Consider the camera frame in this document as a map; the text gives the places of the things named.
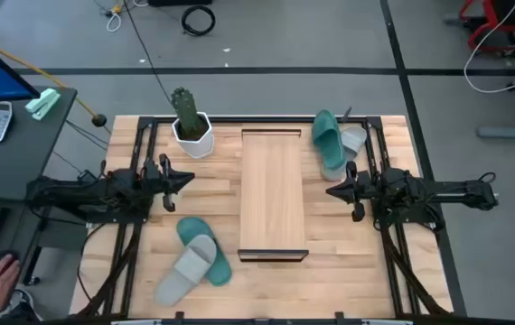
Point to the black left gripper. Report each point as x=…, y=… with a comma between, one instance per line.
x=156, y=178

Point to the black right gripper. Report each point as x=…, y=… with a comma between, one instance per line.
x=361, y=187

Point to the grey rubber slide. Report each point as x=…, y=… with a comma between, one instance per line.
x=185, y=271
x=355, y=140

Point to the green rubber slide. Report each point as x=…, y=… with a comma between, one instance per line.
x=327, y=140
x=222, y=273

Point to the wooden shelf with black frame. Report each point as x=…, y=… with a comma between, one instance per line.
x=271, y=194

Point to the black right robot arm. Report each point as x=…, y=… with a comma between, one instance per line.
x=442, y=192

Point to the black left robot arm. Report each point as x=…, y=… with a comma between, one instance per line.
x=81, y=194

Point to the green cactus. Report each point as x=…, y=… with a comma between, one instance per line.
x=185, y=110

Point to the black round foot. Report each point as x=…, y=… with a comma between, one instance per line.
x=99, y=120

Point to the mint green stapler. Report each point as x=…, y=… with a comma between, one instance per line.
x=43, y=103

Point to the black desk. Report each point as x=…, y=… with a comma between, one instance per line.
x=22, y=149

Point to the grey desk base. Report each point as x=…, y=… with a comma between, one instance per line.
x=510, y=132

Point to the black box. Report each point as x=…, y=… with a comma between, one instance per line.
x=180, y=2

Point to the yellow plug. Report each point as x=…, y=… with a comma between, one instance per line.
x=116, y=9

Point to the person's shoe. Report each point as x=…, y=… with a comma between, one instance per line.
x=20, y=304

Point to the red and black cart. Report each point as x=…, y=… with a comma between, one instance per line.
x=510, y=11

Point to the black aluminium table frame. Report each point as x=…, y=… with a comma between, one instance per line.
x=284, y=119

